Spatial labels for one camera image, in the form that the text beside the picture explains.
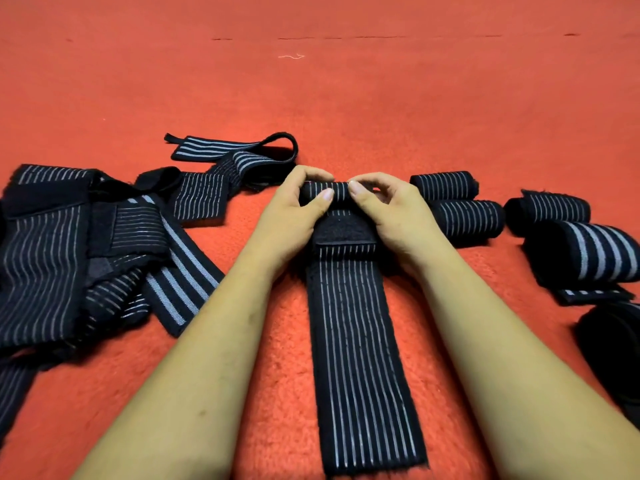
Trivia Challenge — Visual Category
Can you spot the person's left hand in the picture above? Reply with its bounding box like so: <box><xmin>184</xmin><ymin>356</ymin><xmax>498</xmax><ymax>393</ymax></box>
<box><xmin>242</xmin><ymin>166</ymin><xmax>335</xmax><ymax>281</ymax></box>

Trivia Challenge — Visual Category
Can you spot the person's right hand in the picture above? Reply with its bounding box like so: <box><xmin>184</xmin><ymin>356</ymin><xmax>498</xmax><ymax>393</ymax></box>
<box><xmin>348</xmin><ymin>172</ymin><xmax>454</xmax><ymax>276</ymax></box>

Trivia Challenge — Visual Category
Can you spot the black thin-striped elastic strap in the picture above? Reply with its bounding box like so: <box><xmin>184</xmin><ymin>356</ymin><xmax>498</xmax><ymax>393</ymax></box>
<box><xmin>299</xmin><ymin>180</ymin><xmax>430</xmax><ymax>477</ymax></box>

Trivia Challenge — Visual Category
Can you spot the person's left forearm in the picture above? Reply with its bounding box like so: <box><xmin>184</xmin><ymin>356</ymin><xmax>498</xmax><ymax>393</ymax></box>
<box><xmin>72</xmin><ymin>254</ymin><xmax>297</xmax><ymax>480</ymax></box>

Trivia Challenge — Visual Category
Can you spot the person's right forearm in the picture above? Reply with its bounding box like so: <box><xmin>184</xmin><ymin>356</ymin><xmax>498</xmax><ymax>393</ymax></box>
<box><xmin>400</xmin><ymin>242</ymin><xmax>640</xmax><ymax>480</ymax></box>

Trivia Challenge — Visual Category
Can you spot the rolled black thin-striped strap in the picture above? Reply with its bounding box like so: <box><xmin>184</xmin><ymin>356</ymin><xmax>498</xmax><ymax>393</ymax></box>
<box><xmin>503</xmin><ymin>190</ymin><xmax>592</xmax><ymax>238</ymax></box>
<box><xmin>409</xmin><ymin>171</ymin><xmax>480</xmax><ymax>201</ymax></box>
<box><xmin>428</xmin><ymin>199</ymin><xmax>506</xmax><ymax>244</ymax></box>

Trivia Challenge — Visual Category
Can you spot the looped black striped strap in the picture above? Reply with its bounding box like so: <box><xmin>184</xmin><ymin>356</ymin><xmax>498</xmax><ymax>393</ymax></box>
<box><xmin>134</xmin><ymin>132</ymin><xmax>300</xmax><ymax>229</ymax></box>

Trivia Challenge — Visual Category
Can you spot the unrolled black wide-striped strap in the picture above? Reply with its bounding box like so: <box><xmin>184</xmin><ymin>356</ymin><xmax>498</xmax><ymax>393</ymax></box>
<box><xmin>126</xmin><ymin>195</ymin><xmax>225</xmax><ymax>339</ymax></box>

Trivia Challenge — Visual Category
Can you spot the crumpled black thin-striped strap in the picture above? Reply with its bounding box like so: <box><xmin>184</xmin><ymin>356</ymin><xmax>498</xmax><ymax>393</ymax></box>
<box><xmin>82</xmin><ymin>187</ymin><xmax>171</xmax><ymax>340</ymax></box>

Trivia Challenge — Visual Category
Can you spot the rolled black wide-striped strap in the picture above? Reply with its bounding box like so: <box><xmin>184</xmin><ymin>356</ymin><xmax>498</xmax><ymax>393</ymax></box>
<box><xmin>521</xmin><ymin>221</ymin><xmax>640</xmax><ymax>307</ymax></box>

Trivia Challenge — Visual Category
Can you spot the broad black thin-striped strap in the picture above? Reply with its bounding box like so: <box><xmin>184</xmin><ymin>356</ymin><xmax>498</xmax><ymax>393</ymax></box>
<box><xmin>0</xmin><ymin>164</ymin><xmax>101</xmax><ymax>356</ymax></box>

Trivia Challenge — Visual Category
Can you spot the rolled plain black strap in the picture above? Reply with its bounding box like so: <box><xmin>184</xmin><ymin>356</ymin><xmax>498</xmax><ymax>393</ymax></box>
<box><xmin>574</xmin><ymin>302</ymin><xmax>640</xmax><ymax>431</ymax></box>

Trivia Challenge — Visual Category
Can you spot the narrow black thin-striped strap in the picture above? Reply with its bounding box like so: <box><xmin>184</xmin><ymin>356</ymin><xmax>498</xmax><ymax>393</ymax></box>
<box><xmin>0</xmin><ymin>356</ymin><xmax>40</xmax><ymax>448</ymax></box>

